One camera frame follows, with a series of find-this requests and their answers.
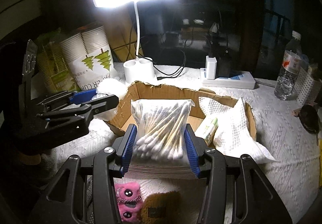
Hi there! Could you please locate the white charger plug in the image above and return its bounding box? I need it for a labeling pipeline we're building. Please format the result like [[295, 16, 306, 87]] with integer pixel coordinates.
[[206, 56, 217, 79]]

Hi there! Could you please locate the pink plush toy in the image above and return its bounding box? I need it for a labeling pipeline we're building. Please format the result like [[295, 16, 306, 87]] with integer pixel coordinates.
[[115, 182, 143, 223]]

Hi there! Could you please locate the bag of cotton swabs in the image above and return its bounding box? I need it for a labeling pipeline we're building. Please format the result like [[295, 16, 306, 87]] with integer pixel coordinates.
[[131, 99, 195, 166]]

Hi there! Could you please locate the black power cable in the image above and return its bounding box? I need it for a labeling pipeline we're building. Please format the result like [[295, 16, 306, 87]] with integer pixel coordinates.
[[110, 22, 188, 81]]

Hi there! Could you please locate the green paper cup package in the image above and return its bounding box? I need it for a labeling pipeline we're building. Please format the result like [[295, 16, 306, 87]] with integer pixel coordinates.
[[37, 28, 80, 93]]

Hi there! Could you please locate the paper cup sleeve package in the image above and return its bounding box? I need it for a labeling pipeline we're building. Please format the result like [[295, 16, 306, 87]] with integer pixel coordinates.
[[59, 22, 118, 90]]

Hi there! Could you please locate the brown plush pouch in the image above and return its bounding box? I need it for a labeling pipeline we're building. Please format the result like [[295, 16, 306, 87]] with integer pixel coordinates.
[[141, 191, 181, 223]]

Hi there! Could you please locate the bear tissue pack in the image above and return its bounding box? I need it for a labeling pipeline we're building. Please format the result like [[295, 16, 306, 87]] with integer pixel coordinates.
[[195, 116, 218, 146]]

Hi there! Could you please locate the brown cardboard box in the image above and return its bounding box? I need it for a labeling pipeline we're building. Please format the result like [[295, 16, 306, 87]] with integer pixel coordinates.
[[107, 82, 242, 150]]

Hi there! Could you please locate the white power strip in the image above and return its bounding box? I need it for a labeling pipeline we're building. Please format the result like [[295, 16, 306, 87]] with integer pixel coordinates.
[[200, 68, 256, 89]]

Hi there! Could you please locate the white perforated basket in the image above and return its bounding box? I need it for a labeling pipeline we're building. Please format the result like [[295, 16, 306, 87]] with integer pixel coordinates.
[[293, 67, 315, 105]]

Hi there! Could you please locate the white textured tablecloth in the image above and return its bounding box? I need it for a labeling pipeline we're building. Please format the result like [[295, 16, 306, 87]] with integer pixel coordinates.
[[41, 68, 320, 223]]

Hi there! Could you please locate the white waffle towel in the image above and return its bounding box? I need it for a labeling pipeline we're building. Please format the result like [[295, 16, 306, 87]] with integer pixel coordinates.
[[199, 97, 276, 164]]

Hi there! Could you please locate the clear water bottle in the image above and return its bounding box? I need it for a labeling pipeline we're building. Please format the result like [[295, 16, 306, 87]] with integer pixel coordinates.
[[274, 31, 302, 100]]

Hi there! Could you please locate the black round pouch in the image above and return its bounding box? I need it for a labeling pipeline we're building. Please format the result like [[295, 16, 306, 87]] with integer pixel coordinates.
[[298, 105, 319, 134]]

